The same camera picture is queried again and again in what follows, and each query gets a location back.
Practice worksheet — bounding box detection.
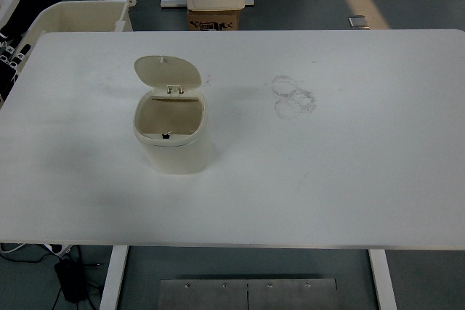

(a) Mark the small cream lidded trash bin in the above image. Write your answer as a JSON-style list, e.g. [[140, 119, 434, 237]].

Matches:
[[132, 54, 212, 176]]

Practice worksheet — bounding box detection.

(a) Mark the brown cardboard box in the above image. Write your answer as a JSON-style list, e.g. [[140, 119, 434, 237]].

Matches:
[[186, 8, 240, 31]]

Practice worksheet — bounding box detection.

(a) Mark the grey table foot bar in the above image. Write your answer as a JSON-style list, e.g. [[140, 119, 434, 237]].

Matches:
[[160, 0, 256, 9]]

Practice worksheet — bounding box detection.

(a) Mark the grey metal plate with screws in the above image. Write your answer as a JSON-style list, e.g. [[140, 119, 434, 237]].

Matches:
[[159, 278, 339, 310]]

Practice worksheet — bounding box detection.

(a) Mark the small grey metal floor plate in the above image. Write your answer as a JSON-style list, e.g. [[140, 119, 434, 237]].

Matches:
[[347, 15, 371, 30]]

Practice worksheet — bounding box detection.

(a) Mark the white table leg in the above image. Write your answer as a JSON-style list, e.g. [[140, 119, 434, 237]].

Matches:
[[368, 249, 397, 310], [98, 245, 129, 310]]

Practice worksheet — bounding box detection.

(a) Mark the large cream plastic crate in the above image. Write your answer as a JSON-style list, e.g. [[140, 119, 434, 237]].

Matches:
[[16, 0, 134, 73]]

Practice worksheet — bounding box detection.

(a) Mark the black power adapter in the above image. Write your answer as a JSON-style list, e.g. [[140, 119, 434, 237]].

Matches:
[[53, 257, 88, 303]]

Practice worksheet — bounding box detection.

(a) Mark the white board edge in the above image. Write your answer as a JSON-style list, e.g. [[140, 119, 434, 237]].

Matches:
[[0, 0, 20, 41]]

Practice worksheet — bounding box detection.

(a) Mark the white plastic rod with ring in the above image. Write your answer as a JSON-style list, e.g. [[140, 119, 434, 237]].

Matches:
[[113, 0, 137, 31]]

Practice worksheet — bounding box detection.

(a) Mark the black cable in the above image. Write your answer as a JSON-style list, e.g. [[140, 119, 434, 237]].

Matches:
[[0, 245, 106, 310]]

